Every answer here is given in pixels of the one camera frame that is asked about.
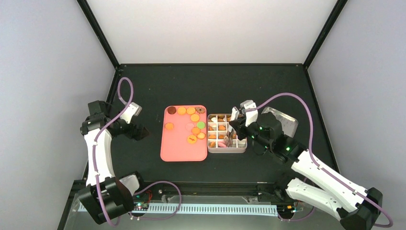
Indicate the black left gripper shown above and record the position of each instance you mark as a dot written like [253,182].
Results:
[137,135]

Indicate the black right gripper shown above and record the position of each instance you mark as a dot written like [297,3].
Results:
[238,127]

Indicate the silver metal tongs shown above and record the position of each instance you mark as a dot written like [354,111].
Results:
[228,139]

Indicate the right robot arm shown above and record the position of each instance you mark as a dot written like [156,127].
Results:
[354,206]

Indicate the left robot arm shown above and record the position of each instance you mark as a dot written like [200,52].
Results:
[106,196]

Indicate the pink cookie in tin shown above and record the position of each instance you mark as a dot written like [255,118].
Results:
[221,144]

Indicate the metal tin with white dividers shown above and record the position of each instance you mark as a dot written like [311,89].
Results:
[217,128]

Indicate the spiky flower cookie left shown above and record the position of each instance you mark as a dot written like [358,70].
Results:
[169,126]

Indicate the pale oval cookie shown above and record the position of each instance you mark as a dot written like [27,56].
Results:
[201,135]

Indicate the dark chocolate round cookie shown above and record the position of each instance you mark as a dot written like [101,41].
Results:
[171,110]

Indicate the green round cookie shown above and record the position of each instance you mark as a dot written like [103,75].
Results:
[201,125]

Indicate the silver tin lid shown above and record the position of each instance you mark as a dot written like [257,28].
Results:
[289,124]

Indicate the flower cookie with dark centre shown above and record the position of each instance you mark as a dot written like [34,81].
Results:
[200,110]

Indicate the pale flower cookie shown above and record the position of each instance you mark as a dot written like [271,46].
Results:
[196,130]

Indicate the pink plastic tray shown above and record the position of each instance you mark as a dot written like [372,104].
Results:
[174,145]

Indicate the round orange cookie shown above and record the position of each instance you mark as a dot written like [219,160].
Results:
[191,110]
[181,110]

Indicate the round cookie with red mark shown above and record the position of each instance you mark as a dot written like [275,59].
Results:
[191,139]

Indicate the pink round sandwich cookie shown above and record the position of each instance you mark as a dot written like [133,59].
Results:
[189,126]

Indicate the round orange cookie top right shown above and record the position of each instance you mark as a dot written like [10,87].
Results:
[191,110]

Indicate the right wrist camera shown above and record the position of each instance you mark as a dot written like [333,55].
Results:
[249,110]

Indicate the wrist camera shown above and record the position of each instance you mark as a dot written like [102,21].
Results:
[249,110]
[133,110]

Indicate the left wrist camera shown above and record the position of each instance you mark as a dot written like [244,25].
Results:
[133,110]

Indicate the black front rail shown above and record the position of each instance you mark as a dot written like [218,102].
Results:
[211,188]

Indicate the white slotted cable duct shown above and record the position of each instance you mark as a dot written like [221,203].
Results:
[209,209]

